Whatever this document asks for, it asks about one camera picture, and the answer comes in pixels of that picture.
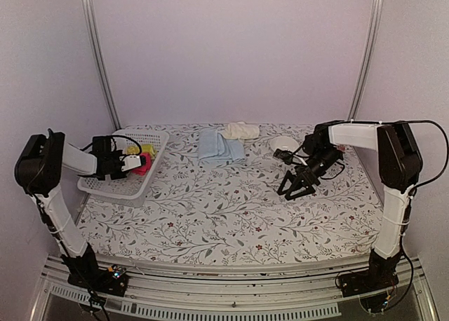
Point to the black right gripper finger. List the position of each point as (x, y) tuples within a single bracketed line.
[(288, 183), (299, 188)]

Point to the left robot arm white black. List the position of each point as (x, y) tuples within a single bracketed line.
[(38, 171)]

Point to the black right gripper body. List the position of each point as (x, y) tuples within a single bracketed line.
[(330, 155)]

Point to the green crocodile pattern towel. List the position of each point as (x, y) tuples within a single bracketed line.
[(145, 148)]

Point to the left aluminium frame post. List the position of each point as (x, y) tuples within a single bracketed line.
[(94, 37)]

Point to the pink towel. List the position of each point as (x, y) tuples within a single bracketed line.
[(146, 161)]

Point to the white plastic basket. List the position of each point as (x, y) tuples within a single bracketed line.
[(130, 191)]

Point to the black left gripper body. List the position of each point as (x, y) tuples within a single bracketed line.
[(113, 167)]

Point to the aluminium front rail base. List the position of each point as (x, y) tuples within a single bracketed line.
[(167, 291)]

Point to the cream rolled towel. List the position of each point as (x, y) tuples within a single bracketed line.
[(240, 131)]

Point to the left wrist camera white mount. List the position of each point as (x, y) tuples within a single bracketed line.
[(129, 162)]

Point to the white ceramic bowl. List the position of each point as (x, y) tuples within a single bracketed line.
[(284, 143)]

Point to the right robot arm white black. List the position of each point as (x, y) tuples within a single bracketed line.
[(399, 167)]

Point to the aluminium frame post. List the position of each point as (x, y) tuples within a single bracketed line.
[(373, 29), (94, 37)]

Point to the floral patterned table mat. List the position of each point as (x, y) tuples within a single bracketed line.
[(230, 214)]

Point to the light blue towel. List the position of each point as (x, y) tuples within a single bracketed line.
[(213, 146)]

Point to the right aluminium frame post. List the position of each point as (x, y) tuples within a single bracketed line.
[(373, 29)]

